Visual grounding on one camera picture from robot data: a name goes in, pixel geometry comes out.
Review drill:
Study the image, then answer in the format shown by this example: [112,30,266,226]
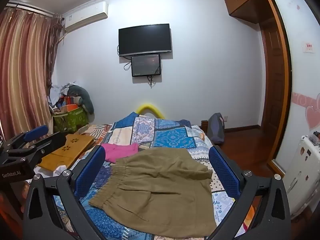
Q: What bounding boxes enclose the white air conditioner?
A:
[62,1,109,33]

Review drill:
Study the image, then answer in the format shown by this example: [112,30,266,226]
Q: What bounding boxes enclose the red paper sticker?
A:
[303,41,315,54]

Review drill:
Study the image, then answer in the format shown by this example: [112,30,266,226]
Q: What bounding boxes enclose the wooden overhead cabinet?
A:
[223,0,288,23]

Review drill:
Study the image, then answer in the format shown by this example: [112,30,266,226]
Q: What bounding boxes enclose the wooden door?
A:
[260,17,287,130]

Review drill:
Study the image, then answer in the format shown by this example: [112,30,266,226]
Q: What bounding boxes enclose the khaki pants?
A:
[89,147,217,238]

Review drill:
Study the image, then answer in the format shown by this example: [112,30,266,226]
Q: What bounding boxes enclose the patchwork printed blanket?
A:
[54,112,250,240]

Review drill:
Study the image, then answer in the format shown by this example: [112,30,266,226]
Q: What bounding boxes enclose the pile of clothes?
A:
[49,80,80,110]

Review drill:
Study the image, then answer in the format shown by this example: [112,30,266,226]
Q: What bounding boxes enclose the small black wall monitor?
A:
[131,54,161,77]

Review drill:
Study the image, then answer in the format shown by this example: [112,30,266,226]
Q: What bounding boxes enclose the orange box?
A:
[62,96,80,112]

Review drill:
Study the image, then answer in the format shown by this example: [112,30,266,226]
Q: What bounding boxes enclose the white suitcase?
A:
[285,135,320,213]

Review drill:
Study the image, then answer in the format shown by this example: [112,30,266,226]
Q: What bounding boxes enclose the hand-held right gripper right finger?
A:
[207,145,292,240]

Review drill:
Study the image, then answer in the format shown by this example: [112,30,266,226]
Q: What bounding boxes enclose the green storage bag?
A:
[52,107,89,133]

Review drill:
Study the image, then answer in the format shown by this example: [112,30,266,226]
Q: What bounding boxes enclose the pink cloth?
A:
[101,142,139,163]

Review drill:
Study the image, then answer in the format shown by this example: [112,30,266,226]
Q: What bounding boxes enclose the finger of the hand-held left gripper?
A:
[4,125,49,153]
[15,132,67,164]

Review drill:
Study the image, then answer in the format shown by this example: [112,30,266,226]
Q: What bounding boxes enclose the white cloth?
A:
[34,165,73,178]

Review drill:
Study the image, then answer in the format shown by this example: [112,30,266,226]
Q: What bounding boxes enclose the large black wall television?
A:
[118,24,172,57]

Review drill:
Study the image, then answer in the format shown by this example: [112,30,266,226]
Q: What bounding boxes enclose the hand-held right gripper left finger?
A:
[22,145,107,240]

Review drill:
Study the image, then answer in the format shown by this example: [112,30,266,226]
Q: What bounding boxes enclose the grey bag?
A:
[207,112,225,145]

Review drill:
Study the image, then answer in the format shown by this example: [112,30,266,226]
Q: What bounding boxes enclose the grey plush pillow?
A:
[67,85,95,114]

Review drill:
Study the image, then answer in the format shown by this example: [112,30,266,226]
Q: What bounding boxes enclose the wooden lap tray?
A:
[37,134,97,170]

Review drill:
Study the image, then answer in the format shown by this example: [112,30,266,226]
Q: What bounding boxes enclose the striped brown curtain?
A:
[0,4,64,140]

